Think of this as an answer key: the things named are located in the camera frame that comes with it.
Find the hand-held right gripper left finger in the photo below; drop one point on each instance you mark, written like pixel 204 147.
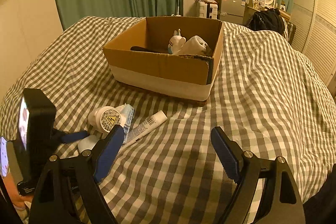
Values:
pixel 107 153

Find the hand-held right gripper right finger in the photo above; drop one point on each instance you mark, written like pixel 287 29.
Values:
pixel 225 153

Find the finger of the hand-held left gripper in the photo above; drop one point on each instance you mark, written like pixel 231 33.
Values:
pixel 73 136

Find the white oval object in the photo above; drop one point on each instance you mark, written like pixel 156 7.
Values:
pixel 88 144

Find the cardboard box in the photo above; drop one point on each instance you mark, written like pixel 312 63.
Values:
pixel 157 66

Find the person's left forearm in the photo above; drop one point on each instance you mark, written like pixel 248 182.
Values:
pixel 14 187

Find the grey white checked blanket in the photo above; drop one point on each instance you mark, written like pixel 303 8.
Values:
pixel 183 161

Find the light blue tissue packet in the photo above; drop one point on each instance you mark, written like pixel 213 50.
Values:
pixel 128 113

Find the white tube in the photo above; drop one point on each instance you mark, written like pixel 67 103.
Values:
pixel 147 125

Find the dark cloth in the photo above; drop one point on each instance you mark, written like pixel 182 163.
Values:
pixel 320 203

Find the black object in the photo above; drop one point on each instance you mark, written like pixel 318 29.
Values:
pixel 147 49

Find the white sock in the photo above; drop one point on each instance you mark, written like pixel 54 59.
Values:
pixel 194 45

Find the white plush toy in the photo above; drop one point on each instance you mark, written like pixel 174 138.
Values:
pixel 176 41

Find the black bag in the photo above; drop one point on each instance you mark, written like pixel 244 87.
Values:
pixel 267 20

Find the silver fridge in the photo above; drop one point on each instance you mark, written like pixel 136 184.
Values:
pixel 232 7

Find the white louvred wardrobe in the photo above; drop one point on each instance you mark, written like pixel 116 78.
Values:
pixel 320 29

